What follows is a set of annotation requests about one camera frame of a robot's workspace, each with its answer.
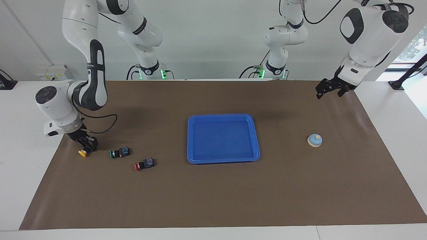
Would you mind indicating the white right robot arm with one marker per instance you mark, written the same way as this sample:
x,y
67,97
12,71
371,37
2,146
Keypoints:
x,y
56,106

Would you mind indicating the window with green foliage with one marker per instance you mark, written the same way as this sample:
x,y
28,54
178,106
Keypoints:
x,y
415,43

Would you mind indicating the red push button switch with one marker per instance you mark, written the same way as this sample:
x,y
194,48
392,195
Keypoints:
x,y
145,164

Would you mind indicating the yellow push button switch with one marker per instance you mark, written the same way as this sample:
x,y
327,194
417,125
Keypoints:
x,y
82,153

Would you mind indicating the black angled stand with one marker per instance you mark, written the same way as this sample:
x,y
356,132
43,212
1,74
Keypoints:
x,y
398,84

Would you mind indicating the brown paper table mat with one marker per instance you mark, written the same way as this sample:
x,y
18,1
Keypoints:
x,y
213,193

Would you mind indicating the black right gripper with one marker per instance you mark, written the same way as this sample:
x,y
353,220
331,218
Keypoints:
x,y
78,136

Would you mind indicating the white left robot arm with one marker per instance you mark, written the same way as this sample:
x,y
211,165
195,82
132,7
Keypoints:
x,y
367,43

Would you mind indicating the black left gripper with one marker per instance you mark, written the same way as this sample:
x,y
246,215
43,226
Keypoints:
x,y
343,81

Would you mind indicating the green push button switch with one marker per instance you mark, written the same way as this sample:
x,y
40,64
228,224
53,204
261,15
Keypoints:
x,y
120,152

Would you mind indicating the light blue desk bell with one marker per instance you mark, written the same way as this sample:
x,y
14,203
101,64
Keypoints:
x,y
314,140

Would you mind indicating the blue plastic tray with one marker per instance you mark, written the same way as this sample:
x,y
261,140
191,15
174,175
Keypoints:
x,y
222,140

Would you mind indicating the black table clamp mount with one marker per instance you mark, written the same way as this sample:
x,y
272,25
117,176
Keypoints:
x,y
6,83

